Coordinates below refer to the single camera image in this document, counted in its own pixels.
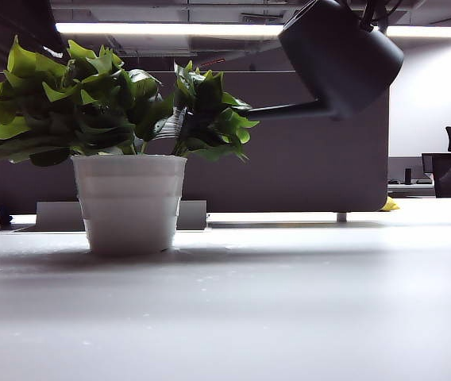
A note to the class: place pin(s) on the grey partition support post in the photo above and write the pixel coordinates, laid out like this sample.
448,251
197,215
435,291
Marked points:
341,216

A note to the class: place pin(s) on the long ceiling light strip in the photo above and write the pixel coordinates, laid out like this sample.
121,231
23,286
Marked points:
170,29

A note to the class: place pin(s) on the dark chair back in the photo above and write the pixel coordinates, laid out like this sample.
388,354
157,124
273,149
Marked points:
448,176

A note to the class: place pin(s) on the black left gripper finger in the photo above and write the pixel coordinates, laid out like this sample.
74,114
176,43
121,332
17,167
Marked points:
369,14

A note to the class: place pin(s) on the green plant in white pot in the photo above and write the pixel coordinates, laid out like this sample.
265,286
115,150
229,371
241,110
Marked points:
130,206

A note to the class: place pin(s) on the dark grey watering can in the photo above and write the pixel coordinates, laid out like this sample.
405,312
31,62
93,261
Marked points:
340,59

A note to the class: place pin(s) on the small black bottle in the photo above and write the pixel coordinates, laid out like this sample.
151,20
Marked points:
408,175

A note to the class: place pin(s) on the yellow printed bag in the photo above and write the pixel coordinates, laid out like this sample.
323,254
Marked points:
391,205

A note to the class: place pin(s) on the white plant pot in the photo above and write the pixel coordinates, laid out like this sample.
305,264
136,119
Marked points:
58,216

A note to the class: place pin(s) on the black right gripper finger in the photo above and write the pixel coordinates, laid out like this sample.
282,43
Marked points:
382,20

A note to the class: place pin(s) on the dark grey desk partition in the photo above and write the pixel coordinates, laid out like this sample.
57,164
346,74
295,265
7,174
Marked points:
297,158

